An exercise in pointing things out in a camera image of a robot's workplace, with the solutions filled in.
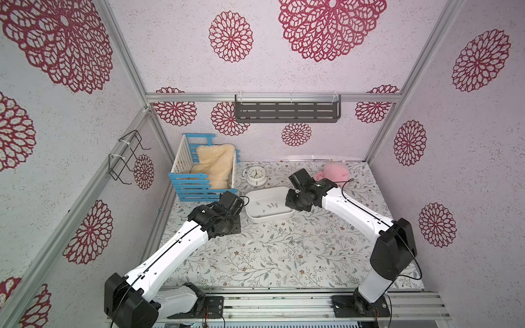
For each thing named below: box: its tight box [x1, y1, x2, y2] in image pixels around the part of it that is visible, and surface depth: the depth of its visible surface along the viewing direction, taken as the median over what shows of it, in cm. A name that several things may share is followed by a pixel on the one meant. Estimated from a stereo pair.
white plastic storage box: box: [245, 186, 296, 221], surface depth 105 cm
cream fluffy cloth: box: [190, 144, 236, 190], surface depth 112 cm
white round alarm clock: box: [242, 166, 268, 187], surface depth 112 cm
